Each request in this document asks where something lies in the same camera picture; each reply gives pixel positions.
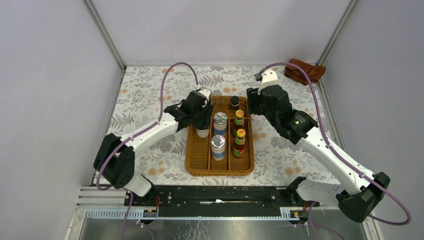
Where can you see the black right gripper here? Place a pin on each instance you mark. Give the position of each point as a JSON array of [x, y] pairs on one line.
[[253, 96]]

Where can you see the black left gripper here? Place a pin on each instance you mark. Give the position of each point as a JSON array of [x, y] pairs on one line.
[[203, 123]]

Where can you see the black-cap pale spice jar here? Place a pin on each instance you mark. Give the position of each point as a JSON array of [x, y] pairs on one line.
[[202, 132]]

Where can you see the silver-lid salt jar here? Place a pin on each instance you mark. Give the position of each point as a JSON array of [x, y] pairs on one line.
[[220, 123], [218, 147]]

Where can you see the red sauce bottle yellow cap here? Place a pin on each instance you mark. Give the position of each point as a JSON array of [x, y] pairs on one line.
[[239, 144]]

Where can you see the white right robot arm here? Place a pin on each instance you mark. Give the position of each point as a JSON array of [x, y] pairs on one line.
[[359, 189]]

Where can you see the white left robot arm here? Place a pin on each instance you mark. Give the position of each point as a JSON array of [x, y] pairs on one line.
[[115, 160]]

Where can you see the brown wicker basket tray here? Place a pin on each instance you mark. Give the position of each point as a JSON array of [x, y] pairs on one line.
[[198, 157]]

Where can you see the floral table mat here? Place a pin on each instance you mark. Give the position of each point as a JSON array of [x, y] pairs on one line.
[[145, 89]]

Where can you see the brown folded cloth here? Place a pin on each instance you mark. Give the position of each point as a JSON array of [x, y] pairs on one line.
[[314, 72]]

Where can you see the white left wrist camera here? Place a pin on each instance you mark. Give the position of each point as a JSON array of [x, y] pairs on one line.
[[206, 93]]

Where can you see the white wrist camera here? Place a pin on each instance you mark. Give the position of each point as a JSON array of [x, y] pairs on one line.
[[206, 93], [266, 79]]

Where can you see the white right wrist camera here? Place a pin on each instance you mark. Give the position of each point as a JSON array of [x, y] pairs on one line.
[[266, 79]]

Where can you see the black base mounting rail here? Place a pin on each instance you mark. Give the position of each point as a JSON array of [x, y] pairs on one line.
[[220, 201]]

